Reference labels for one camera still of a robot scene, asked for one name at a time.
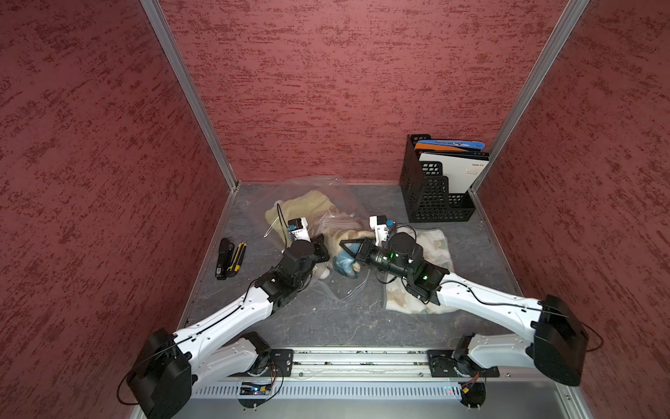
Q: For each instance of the orange folder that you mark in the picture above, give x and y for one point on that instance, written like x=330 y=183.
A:
x=428 y=147

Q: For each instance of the aluminium corner post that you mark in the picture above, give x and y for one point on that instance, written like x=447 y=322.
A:
x=562 y=30
x=160 y=26

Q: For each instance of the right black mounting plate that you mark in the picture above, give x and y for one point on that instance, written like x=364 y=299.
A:
x=444 y=364

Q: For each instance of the left aluminium corner post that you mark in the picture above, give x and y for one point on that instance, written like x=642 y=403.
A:
x=160 y=26

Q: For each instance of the right aluminium corner post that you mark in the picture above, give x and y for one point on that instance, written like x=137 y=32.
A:
x=562 y=30

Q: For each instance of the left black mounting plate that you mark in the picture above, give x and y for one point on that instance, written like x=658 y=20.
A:
x=282 y=362

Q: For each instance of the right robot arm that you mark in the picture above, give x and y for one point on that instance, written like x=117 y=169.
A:
x=544 y=335

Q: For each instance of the white bear-pattern blanket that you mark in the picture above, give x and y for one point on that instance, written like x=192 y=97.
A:
x=435 y=252

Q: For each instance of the white paper folder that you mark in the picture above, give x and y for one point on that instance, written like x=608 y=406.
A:
x=461 y=169

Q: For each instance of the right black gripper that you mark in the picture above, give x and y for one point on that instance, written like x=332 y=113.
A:
x=364 y=251

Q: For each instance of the yellow black utility knife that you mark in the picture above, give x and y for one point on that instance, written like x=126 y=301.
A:
x=237 y=261

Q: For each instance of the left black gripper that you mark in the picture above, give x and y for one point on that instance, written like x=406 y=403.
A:
x=318 y=246

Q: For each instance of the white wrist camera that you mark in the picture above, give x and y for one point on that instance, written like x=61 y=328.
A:
x=298 y=230
x=383 y=229

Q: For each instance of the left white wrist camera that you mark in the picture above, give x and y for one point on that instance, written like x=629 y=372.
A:
x=298 y=230

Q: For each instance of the yellow fleece blanket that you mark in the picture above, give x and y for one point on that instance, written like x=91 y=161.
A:
x=315 y=206

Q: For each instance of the clear plastic vacuum bag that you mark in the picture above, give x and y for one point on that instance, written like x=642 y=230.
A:
x=324 y=278

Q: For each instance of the blue folder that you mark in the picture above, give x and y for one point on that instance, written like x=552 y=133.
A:
x=455 y=143

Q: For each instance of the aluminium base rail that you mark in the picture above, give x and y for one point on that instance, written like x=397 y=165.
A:
x=361 y=364

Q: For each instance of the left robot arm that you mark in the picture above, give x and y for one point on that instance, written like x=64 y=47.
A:
x=165 y=396

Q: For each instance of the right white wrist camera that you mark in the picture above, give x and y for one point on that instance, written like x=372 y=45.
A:
x=383 y=229

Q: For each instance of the black mesh file organizer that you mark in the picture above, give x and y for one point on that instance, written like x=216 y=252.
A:
x=426 y=192

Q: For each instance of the black mounting plate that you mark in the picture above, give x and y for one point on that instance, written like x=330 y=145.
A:
x=282 y=362
x=444 y=364

